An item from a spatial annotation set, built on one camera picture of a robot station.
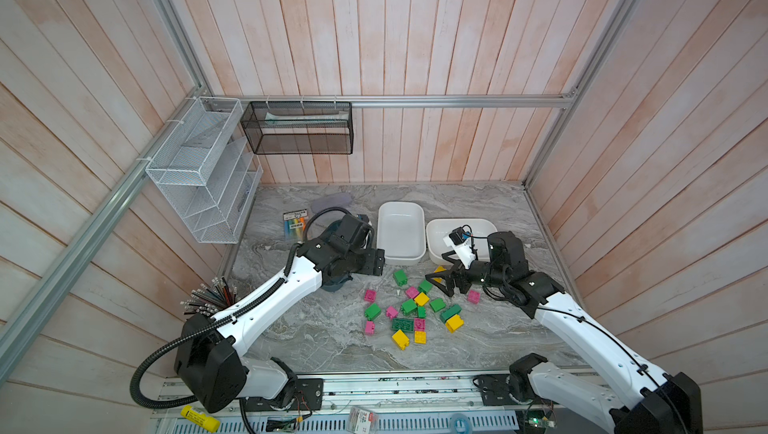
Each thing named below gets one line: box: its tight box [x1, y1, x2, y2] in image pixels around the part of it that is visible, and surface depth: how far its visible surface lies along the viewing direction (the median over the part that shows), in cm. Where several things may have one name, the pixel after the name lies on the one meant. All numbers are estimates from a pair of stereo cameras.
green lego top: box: [393, 269, 409, 287], surface depth 94 cm
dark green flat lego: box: [392, 318, 414, 333], surface depth 85 cm
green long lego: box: [440, 304, 463, 323], surface depth 87 cm
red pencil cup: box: [180, 277, 238, 317], surface depth 77 cm
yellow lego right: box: [445, 314, 465, 333], surface depth 85 cm
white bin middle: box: [376, 201, 427, 265], surface depth 107 cm
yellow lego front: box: [391, 329, 411, 351], surface depth 81 cm
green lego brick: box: [364, 302, 382, 321], surface depth 88 cm
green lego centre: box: [429, 298, 446, 312], surface depth 90 cm
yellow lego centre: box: [414, 292, 430, 307], surface depth 90 cm
